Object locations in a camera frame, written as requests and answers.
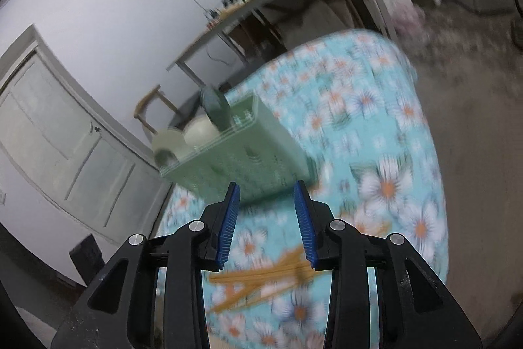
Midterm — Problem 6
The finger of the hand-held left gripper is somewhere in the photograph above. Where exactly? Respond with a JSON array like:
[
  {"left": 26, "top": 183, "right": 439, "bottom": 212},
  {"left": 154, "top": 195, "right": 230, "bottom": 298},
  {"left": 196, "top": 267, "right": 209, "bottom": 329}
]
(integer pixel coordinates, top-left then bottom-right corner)
[{"left": 69, "top": 234, "right": 104, "bottom": 287}]

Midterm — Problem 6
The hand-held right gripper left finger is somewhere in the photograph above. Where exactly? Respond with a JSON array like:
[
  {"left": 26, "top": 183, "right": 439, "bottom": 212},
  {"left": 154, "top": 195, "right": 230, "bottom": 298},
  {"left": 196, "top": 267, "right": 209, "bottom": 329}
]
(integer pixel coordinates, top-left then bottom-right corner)
[{"left": 51, "top": 181, "right": 241, "bottom": 349}]

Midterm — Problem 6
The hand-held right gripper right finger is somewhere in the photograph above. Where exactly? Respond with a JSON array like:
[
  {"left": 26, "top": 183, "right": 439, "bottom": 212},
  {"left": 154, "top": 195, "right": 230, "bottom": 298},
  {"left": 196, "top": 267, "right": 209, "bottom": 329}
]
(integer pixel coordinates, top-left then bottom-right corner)
[{"left": 293, "top": 181, "right": 483, "bottom": 349}]

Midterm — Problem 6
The pile of wooden chopsticks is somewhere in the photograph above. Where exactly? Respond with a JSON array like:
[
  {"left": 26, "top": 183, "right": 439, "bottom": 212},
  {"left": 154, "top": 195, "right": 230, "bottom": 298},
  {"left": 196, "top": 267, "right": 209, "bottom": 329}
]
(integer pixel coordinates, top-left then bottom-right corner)
[{"left": 208, "top": 220, "right": 393, "bottom": 313}]

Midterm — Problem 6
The green plastic utensil holder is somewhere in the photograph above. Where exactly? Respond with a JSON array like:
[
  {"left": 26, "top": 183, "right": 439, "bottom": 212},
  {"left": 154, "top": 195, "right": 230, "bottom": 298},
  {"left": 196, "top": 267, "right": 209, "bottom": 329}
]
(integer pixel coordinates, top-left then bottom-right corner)
[{"left": 157, "top": 93, "right": 317, "bottom": 204}]

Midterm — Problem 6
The pale green rice paddle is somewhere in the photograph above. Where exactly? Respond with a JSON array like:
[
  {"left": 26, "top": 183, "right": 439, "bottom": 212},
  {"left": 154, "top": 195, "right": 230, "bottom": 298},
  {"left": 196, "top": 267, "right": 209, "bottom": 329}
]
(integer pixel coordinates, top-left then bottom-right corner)
[{"left": 183, "top": 119, "right": 219, "bottom": 148}]

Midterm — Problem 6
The pale green soup spoon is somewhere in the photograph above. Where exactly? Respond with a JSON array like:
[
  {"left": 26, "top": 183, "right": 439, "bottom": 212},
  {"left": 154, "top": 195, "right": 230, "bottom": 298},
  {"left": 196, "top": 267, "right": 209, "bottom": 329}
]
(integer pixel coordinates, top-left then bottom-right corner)
[{"left": 152, "top": 128, "right": 187, "bottom": 170}]

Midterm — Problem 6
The metal spoon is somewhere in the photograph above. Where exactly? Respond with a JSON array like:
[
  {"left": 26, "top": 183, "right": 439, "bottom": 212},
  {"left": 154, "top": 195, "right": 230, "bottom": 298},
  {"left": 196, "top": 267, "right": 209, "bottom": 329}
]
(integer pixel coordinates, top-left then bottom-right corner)
[{"left": 199, "top": 86, "right": 230, "bottom": 131}]

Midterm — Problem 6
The white panel door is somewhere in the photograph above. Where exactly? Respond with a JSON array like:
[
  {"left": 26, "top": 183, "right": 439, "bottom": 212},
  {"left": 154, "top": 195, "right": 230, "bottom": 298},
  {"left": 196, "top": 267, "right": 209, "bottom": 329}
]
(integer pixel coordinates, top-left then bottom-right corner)
[{"left": 0, "top": 26, "right": 173, "bottom": 289}]

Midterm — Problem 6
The floral blue blanket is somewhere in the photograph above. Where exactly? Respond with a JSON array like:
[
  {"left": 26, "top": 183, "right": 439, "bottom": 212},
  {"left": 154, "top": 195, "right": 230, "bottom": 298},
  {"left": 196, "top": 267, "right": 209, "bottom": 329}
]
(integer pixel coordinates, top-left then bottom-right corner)
[{"left": 155, "top": 28, "right": 450, "bottom": 349}]

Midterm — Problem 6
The wooden chair dark seat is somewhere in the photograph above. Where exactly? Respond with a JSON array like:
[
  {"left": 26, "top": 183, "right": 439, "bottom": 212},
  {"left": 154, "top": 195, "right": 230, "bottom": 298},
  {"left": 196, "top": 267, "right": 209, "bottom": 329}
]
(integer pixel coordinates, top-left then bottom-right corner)
[{"left": 134, "top": 84, "right": 197, "bottom": 139}]

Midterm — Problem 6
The pink plastic bag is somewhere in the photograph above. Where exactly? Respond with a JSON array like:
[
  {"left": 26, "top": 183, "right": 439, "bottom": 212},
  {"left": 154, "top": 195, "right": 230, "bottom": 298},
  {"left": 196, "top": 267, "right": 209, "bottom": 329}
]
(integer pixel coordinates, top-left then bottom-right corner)
[{"left": 392, "top": 0, "right": 426, "bottom": 31}]

